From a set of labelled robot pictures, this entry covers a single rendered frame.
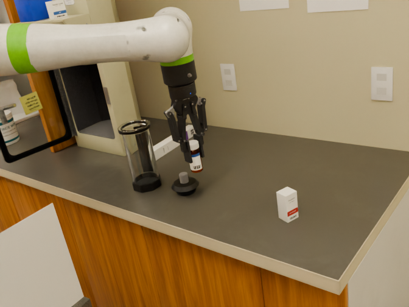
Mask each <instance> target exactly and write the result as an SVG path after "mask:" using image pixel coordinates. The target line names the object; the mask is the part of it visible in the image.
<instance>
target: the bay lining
mask: <svg viewBox="0 0 409 307"><path fill-rule="evenodd" d="M60 72H61V76H62V79H63V83H64V86H65V90H66V94H67V96H68V100H69V104H70V107H71V111H72V115H73V117H74V121H75V125H76V128H77V130H78V132H79V131H81V130H83V129H85V128H87V127H89V126H92V125H94V124H96V123H98V122H100V121H106V120H110V119H111V118H110V114H109V111H108V106H107V102H106V99H105V94H104V91H103V86H102V82H101V79H100V74H99V70H98V67H97V64H92V65H78V66H71V67H67V68H60Z"/></svg>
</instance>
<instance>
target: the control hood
mask: <svg viewBox="0 0 409 307"><path fill-rule="evenodd" d="M20 23H21V22H20ZM24 23H36V24H91V20H90V17H89V15H88V13H87V14H80V15H68V16H67V17H64V18H58V19H50V18H48V19H42V20H39V21H32V22H24Z"/></svg>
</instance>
